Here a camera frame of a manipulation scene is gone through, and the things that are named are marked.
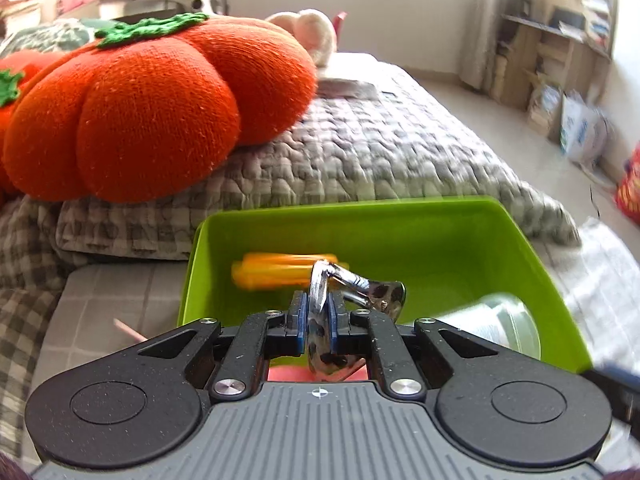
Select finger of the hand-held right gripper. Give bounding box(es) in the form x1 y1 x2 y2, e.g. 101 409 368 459
582 364 640 423

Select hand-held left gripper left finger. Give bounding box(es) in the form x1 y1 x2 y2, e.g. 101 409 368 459
131 292 307 403

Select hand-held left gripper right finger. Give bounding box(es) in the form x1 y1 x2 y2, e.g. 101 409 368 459
327 291 506 401

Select green plastic box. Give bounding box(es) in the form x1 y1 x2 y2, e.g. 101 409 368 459
177 196 593 376

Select clear cotton swab jar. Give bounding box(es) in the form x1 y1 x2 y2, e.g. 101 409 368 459
405 292 543 361

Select thin pink stick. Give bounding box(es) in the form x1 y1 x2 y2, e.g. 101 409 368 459
112 317 146 342

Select grey quilted blanket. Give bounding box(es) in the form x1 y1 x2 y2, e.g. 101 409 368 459
55 52 583 261

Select light grid-pattern bed sheet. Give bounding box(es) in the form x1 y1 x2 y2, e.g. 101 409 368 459
32 217 640 466

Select red snack bag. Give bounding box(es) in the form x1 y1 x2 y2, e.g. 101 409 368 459
615 142 640 226

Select white papers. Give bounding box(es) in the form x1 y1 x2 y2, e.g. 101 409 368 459
317 52 396 98

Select large orange pumpkin cushion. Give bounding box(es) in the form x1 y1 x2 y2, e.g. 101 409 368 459
2 12 318 203

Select white paper bag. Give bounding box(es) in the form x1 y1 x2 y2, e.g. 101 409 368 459
560 91 616 168

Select grey checked blanket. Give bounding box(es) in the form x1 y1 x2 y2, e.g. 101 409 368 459
0 195 71 456

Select pink plush rabbit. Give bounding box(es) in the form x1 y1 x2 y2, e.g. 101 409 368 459
265 8 338 67

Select beige curtain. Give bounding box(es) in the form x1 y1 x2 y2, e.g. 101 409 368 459
460 0 526 93

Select wooden desk shelf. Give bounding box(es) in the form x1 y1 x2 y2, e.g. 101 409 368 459
492 0 618 136

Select white desk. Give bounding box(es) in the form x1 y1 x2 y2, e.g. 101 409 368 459
97 0 206 18

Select small orange pumpkin cushion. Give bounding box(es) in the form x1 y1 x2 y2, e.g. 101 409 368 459
0 50 61 206

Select green leaf-print pillow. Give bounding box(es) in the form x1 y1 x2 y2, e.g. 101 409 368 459
0 17 106 56

